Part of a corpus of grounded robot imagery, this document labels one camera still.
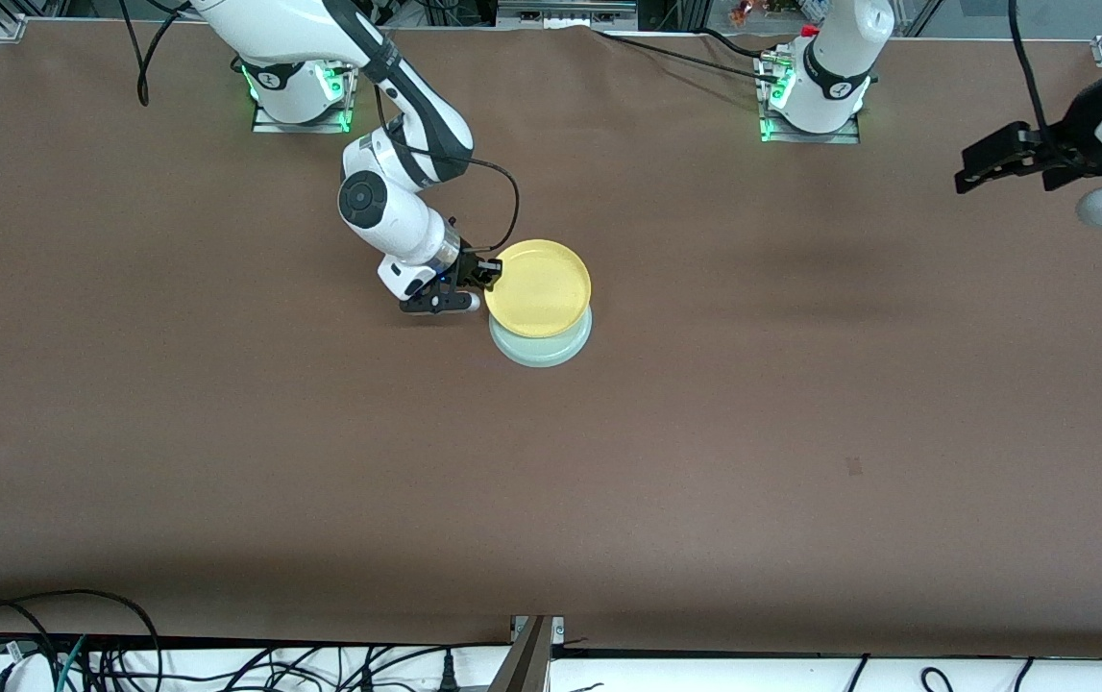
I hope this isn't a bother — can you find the yellow plate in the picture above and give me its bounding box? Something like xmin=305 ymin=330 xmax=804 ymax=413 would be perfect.
xmin=483 ymin=239 xmax=593 ymax=339

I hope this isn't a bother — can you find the pale green ceramic plate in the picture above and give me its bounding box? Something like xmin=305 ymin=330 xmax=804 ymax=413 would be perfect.
xmin=489 ymin=306 xmax=595 ymax=369

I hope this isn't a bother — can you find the grey equipment box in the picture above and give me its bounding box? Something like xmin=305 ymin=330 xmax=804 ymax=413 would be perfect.
xmin=496 ymin=0 xmax=640 ymax=26

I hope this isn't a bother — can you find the black left arm wrist cable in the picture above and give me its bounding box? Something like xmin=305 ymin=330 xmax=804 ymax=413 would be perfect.
xmin=1006 ymin=0 xmax=1068 ymax=155

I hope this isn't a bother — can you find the black arm wrist cable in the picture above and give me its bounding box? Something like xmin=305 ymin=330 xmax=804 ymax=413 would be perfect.
xmin=1006 ymin=0 xmax=1068 ymax=155
xmin=373 ymin=82 xmax=522 ymax=259

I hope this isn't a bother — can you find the black right arm wrist cable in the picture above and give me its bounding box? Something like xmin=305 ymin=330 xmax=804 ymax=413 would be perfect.
xmin=373 ymin=82 xmax=522 ymax=259

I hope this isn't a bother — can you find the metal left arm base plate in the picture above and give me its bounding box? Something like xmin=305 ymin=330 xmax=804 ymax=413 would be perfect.
xmin=755 ymin=53 xmax=865 ymax=145

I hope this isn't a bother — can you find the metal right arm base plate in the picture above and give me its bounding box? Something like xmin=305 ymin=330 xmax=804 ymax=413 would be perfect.
xmin=251 ymin=58 xmax=360 ymax=135

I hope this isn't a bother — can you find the short black base cable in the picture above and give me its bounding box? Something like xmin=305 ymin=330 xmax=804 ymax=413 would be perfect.
xmin=695 ymin=27 xmax=774 ymax=61

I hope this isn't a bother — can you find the long black base cable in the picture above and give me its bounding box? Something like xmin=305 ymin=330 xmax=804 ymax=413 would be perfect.
xmin=594 ymin=27 xmax=774 ymax=84

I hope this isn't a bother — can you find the black hanging cable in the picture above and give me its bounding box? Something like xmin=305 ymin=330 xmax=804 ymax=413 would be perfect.
xmin=116 ymin=0 xmax=194 ymax=108

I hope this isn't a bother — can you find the aluminium profile post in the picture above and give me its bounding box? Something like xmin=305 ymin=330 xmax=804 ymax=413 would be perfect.
xmin=488 ymin=615 xmax=567 ymax=692

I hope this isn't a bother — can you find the large black looped cable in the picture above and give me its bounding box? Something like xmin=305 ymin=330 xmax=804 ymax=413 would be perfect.
xmin=0 ymin=589 xmax=163 ymax=692

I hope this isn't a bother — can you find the green cable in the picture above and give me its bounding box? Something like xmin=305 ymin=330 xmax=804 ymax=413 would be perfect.
xmin=55 ymin=634 xmax=88 ymax=692

